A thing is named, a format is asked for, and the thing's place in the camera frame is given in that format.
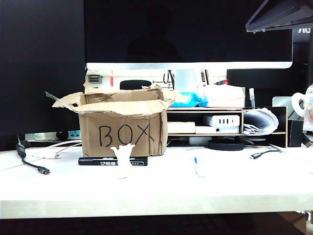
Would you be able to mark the white cat doll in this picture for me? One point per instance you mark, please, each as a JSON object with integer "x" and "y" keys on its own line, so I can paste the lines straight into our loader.
{"x": 124, "y": 159}

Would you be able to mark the dark monitor screen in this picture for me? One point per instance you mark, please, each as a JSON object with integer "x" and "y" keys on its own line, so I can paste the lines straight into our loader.
{"x": 36, "y": 61}

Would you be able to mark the black marker pen box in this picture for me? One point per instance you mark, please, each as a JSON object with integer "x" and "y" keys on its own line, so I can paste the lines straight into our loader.
{"x": 97, "y": 161}

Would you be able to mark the red hanging tassel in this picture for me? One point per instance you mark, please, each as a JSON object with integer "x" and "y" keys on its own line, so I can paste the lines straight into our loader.
{"x": 112, "y": 78}

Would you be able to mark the black and wood desk shelf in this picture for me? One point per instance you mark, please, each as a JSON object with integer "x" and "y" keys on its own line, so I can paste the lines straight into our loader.
{"x": 281, "y": 122}

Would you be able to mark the large silver-edged monitor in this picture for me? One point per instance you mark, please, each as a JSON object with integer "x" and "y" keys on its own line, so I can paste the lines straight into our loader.
{"x": 185, "y": 29}

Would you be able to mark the small black box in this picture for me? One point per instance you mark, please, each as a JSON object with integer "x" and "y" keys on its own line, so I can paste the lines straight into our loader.
{"x": 294, "y": 133}

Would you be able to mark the cream cardboard box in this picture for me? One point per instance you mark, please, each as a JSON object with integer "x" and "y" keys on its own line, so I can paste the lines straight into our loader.
{"x": 181, "y": 127}

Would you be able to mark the rolled paper bundle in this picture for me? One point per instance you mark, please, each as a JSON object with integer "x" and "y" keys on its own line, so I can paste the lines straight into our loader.
{"x": 260, "y": 122}

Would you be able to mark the brown carton under table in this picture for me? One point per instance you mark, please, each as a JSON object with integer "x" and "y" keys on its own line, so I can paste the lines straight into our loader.
{"x": 296, "y": 221}

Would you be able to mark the black plug on strip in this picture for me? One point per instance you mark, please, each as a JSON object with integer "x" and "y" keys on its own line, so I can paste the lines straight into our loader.
{"x": 62, "y": 135}

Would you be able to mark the flat white box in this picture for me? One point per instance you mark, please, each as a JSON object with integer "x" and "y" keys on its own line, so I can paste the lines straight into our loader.
{"x": 207, "y": 130}

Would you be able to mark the black office chair back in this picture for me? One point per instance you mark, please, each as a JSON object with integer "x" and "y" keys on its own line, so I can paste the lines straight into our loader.
{"x": 135, "y": 85}

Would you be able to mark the white round doll blue mark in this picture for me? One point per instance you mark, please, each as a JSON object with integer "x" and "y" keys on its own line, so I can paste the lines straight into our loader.
{"x": 199, "y": 171}

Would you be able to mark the black round stand base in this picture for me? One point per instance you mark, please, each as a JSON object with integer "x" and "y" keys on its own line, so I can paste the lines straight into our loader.
{"x": 225, "y": 146}

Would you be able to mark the blue plastic packet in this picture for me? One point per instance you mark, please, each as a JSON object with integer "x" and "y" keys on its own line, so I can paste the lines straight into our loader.
{"x": 188, "y": 100}

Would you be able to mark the silver metal panel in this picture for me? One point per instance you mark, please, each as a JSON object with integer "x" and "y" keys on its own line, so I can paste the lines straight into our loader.
{"x": 281, "y": 105}

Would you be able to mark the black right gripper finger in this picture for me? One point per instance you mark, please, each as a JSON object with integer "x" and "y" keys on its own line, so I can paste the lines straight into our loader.
{"x": 288, "y": 22}
{"x": 283, "y": 8}

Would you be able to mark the pink tissue pack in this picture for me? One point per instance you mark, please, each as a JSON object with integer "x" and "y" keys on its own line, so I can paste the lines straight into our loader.
{"x": 225, "y": 96}

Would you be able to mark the black AOC monitor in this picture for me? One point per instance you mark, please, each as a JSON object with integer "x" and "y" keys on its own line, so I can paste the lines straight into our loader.
{"x": 303, "y": 49}

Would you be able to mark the white multi-port charger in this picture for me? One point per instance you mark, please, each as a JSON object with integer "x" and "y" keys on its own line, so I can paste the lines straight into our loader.
{"x": 225, "y": 121}

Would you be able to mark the white power strip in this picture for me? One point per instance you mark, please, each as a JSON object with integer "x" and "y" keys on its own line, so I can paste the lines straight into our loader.
{"x": 74, "y": 134}

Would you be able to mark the small white box under shelf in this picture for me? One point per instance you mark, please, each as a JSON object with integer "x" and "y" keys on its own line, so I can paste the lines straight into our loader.
{"x": 199, "y": 140}

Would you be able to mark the clear plastic bag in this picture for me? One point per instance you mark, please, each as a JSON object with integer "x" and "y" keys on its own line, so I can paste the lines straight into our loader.
{"x": 309, "y": 122}

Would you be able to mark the cardboard box marked BOX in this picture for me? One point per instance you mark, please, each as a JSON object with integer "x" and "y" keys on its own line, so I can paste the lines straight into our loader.
{"x": 122, "y": 127}

